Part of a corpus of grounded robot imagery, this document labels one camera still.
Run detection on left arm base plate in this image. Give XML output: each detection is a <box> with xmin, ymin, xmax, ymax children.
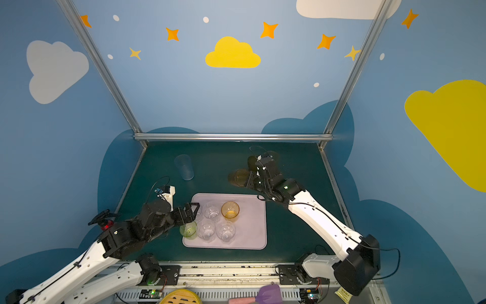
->
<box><xmin>147</xmin><ymin>265</ymin><xmax>181</xmax><ymax>286</ymax></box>

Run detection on brown textured cup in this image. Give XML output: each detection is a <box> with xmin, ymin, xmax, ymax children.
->
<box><xmin>228</xmin><ymin>168</ymin><xmax>250</xmax><ymax>187</ymax></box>
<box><xmin>248</xmin><ymin>155</ymin><xmax>258</xmax><ymax>172</ymax></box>

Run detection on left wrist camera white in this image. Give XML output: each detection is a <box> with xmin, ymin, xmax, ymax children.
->
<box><xmin>156</xmin><ymin>186</ymin><xmax>176</xmax><ymax>211</ymax></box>

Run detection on purple toy shovel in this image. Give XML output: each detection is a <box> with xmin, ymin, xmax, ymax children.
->
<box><xmin>228</xmin><ymin>284</ymin><xmax>283</xmax><ymax>304</ymax></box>

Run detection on tall yellow cup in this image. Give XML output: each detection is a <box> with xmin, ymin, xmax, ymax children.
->
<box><xmin>266</xmin><ymin>151</ymin><xmax>280</xmax><ymax>162</ymax></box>

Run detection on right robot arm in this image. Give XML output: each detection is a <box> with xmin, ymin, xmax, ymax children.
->
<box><xmin>245</xmin><ymin>153</ymin><xmax>381</xmax><ymax>296</ymax></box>

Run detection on aluminium frame rear bar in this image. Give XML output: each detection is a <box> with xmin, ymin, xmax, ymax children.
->
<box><xmin>134</xmin><ymin>133</ymin><xmax>333</xmax><ymax>142</ymax></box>

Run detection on small green cup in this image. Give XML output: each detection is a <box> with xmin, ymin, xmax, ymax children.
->
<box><xmin>179</xmin><ymin>222</ymin><xmax>197</xmax><ymax>239</ymax></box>

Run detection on pink plastic tray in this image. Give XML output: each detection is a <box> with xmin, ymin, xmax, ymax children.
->
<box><xmin>182</xmin><ymin>193</ymin><xmax>267</xmax><ymax>250</ymax></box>

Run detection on clear faceted glass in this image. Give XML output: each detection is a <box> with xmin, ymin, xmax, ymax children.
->
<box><xmin>197</xmin><ymin>219</ymin><xmax>216</xmax><ymax>242</ymax></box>
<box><xmin>192</xmin><ymin>206</ymin><xmax>204</xmax><ymax>223</ymax></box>
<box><xmin>216</xmin><ymin>221</ymin><xmax>236</xmax><ymax>243</ymax></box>
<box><xmin>202</xmin><ymin>202</ymin><xmax>221</xmax><ymax>222</ymax></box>

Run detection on tall blue textured cup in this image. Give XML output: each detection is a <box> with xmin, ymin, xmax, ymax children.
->
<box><xmin>174</xmin><ymin>155</ymin><xmax>194</xmax><ymax>181</ymax></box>

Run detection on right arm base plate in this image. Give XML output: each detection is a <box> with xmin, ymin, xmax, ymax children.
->
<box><xmin>275</xmin><ymin>264</ymin><xmax>330</xmax><ymax>286</ymax></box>

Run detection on clear faceted glass back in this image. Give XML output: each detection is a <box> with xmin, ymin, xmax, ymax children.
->
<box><xmin>202</xmin><ymin>202</ymin><xmax>221</xmax><ymax>222</ymax></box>

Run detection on yellow round lid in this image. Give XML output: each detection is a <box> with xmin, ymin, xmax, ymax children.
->
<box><xmin>159</xmin><ymin>289</ymin><xmax>202</xmax><ymax>304</ymax></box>

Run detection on yellow snack packet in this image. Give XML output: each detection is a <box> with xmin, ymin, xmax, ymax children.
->
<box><xmin>335</xmin><ymin>287</ymin><xmax>353</xmax><ymax>304</ymax></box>

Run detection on yellow transparent cup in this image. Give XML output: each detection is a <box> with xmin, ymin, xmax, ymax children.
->
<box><xmin>221</xmin><ymin>201</ymin><xmax>240</xmax><ymax>222</ymax></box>

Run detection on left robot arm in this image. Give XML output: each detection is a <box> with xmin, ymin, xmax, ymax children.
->
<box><xmin>6</xmin><ymin>200</ymin><xmax>200</xmax><ymax>303</ymax></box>

